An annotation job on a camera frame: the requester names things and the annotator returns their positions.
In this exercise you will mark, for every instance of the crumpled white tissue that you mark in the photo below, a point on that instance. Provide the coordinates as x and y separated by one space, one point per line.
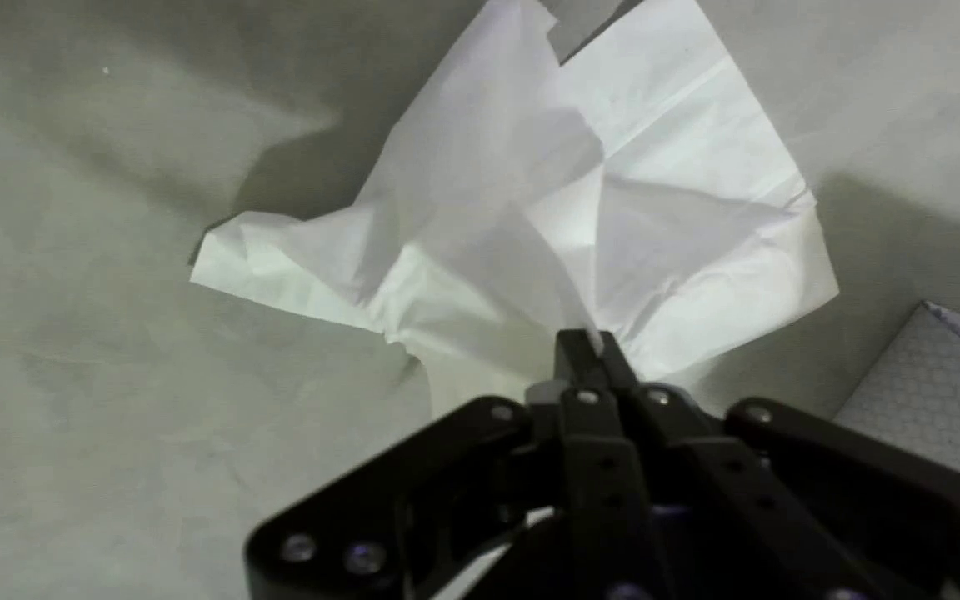
701 221

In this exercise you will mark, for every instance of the patterned cube tissue box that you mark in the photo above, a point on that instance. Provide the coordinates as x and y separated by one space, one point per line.
933 389

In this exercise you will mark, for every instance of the white tissue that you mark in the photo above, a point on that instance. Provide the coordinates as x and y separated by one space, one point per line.
482 187
701 221

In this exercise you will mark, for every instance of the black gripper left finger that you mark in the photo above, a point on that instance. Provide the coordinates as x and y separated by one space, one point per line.
581 477

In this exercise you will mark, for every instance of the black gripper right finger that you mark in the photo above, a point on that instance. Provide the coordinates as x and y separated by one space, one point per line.
792 500

